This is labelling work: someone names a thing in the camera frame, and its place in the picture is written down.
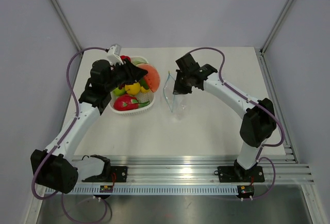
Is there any green apple toy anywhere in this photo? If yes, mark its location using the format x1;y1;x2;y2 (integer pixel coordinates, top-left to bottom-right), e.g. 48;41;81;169
113;87;126;97

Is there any red watermelon slice toy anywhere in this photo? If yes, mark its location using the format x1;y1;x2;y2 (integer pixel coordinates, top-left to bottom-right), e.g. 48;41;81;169
137;63;160;92

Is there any red dragon fruit toy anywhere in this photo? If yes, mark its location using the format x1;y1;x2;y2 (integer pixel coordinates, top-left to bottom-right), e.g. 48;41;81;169
113;94;150;111

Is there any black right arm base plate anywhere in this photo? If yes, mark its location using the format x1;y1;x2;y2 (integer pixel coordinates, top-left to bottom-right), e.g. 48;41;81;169
213;166;265;183

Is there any clear zip bag blue zipper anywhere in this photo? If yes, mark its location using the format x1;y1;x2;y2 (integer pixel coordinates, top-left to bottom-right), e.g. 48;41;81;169
162;71;191;122

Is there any left small circuit board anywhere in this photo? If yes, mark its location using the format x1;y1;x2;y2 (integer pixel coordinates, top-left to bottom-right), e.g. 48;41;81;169
100;185;113;193

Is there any red bell pepper toy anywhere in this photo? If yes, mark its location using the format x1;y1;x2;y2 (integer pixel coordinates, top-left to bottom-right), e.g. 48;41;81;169
120;55;131;61

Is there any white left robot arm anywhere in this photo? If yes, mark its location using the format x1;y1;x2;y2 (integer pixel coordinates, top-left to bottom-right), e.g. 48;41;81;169
30;59;148;199

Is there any aluminium rail frame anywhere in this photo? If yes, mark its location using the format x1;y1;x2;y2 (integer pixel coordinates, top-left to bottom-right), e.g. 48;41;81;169
106;153;314;185

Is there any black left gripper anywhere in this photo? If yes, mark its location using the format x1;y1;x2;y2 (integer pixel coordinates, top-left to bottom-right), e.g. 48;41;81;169
105;58;147;92

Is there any white slotted cable duct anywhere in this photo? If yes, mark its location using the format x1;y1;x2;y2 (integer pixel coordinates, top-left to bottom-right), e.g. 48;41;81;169
45;185;256;195

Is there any small circuit board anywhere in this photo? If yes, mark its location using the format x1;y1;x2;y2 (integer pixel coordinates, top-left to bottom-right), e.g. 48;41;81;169
238;185;255;195
100;185;113;193

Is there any yellow lemon toy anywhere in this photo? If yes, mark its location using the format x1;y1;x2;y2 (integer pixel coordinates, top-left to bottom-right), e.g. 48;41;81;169
125;82;141;95

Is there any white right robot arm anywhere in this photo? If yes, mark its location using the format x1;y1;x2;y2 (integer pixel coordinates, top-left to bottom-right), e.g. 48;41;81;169
173;54;277;181

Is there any right small circuit board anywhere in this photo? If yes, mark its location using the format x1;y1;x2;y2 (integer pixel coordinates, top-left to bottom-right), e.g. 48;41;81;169
238;185;255;195

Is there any white perforated plastic basket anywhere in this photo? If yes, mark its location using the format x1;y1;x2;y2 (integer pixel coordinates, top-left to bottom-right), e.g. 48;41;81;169
110;56;155;116

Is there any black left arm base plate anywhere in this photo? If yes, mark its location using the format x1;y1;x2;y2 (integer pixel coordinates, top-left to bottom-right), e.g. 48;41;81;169
82;166;128;183

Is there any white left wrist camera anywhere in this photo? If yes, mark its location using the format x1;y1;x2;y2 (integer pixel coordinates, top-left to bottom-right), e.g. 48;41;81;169
107;44;123;65

